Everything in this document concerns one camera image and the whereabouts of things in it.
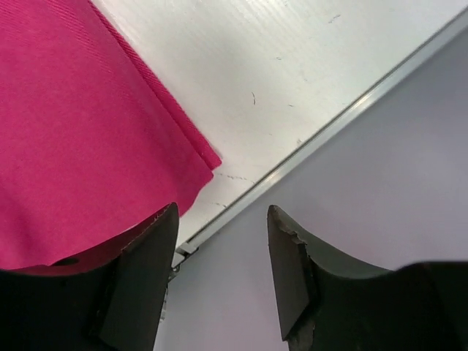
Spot aluminium rail frame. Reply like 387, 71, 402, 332
160, 7, 468, 319

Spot pink trousers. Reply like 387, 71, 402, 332
1, 1, 221, 269

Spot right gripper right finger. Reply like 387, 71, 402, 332
267, 205, 467, 350

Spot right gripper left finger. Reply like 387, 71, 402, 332
1, 204, 179, 350

